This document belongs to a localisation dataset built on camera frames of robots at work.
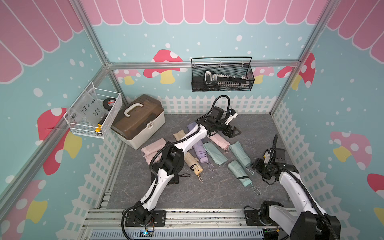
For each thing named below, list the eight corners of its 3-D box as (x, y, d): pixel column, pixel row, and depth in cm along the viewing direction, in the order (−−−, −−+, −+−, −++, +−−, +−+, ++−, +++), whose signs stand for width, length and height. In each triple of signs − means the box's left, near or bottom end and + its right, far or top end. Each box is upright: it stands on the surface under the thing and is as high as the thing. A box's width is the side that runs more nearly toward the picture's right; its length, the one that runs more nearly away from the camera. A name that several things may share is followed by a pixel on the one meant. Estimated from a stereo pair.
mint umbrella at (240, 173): (244, 188, 85) (246, 186, 83) (227, 165, 94) (227, 163, 91) (252, 182, 87) (254, 180, 85) (234, 161, 96) (235, 158, 93)
